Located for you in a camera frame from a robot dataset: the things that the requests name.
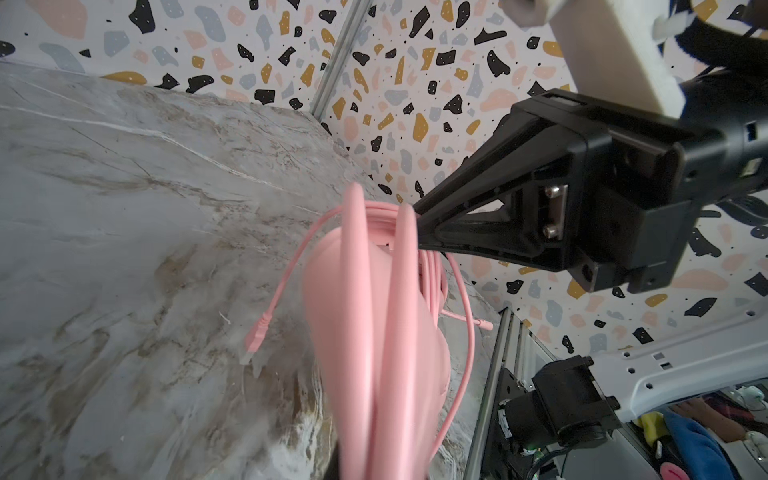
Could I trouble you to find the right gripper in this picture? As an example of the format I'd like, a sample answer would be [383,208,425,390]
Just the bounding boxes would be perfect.
[414,70,767,293]

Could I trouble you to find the pink headphones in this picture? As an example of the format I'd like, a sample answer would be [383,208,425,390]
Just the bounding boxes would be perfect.
[302,183,475,479]

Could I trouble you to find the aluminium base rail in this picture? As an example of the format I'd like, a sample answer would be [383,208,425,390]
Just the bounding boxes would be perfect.
[463,308,546,479]

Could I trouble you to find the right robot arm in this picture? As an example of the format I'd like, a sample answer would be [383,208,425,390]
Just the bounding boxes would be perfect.
[415,71,767,449]

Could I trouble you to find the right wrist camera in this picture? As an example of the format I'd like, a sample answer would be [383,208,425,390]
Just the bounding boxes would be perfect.
[499,0,695,119]

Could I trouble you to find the right corner aluminium post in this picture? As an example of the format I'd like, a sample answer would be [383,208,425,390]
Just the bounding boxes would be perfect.
[310,0,371,122]

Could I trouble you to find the pink headphone cable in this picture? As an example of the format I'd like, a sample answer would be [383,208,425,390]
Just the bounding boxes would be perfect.
[242,200,478,469]

